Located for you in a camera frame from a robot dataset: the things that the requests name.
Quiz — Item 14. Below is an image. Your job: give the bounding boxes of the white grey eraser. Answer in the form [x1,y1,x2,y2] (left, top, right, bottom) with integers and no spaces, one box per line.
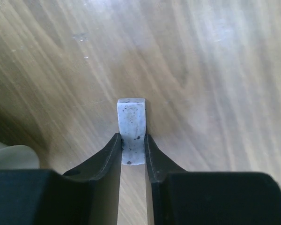
[117,98,146,165]

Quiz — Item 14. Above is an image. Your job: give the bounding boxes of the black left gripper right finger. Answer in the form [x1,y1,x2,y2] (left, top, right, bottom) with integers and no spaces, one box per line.
[144,135,281,225]

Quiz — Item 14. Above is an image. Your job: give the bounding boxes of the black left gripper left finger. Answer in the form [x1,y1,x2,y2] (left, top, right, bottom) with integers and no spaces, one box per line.
[0,133,122,225]

